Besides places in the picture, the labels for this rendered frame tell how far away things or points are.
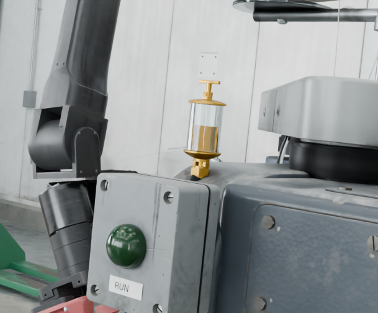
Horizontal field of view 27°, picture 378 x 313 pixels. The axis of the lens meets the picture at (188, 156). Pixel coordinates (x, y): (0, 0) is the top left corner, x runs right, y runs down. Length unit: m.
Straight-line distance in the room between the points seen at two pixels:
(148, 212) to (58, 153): 0.36
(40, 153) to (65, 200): 0.06
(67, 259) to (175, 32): 6.61
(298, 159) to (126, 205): 0.17
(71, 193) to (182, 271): 0.38
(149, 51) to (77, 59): 6.72
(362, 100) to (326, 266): 0.17
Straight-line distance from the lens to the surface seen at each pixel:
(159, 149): 7.43
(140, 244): 0.51
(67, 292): 0.86
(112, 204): 0.53
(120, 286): 0.53
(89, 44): 0.90
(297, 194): 0.51
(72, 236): 0.86
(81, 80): 0.88
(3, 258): 6.31
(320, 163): 0.62
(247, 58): 6.87
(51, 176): 0.89
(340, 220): 0.49
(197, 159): 0.58
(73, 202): 0.87
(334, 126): 0.62
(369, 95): 0.62
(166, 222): 0.50
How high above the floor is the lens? 1.38
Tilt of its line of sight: 3 degrees down
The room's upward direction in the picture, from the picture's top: 6 degrees clockwise
